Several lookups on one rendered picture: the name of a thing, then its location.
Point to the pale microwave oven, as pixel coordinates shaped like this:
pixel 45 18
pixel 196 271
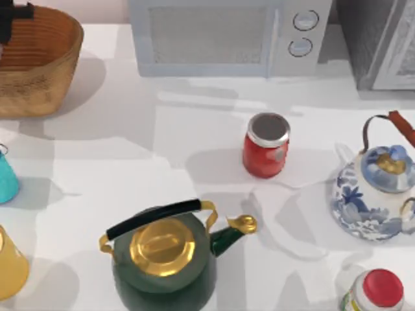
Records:
pixel 227 39

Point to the microwave knob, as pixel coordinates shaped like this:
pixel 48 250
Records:
pixel 301 47
pixel 305 18

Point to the red can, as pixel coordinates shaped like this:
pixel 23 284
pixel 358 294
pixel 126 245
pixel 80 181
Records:
pixel 264 157

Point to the green and gold kettle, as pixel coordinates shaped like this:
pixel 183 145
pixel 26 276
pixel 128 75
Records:
pixel 162 275

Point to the grey cabinet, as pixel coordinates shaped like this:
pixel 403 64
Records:
pixel 360 42

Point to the white bottle with red cap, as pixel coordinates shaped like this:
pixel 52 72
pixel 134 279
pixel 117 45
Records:
pixel 382 288

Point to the microwave door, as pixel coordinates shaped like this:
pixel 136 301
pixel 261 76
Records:
pixel 204 35

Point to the blue and white teapot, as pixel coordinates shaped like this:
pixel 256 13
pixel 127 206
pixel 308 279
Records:
pixel 366 194

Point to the yellow cup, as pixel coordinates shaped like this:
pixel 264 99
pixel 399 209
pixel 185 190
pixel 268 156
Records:
pixel 11 269

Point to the teal cup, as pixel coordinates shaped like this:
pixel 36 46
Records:
pixel 6 181

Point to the grey cabinet door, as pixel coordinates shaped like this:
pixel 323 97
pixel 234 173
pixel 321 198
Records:
pixel 400 48

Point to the woven wicker basket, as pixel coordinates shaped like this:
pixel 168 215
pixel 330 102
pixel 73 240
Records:
pixel 39 77

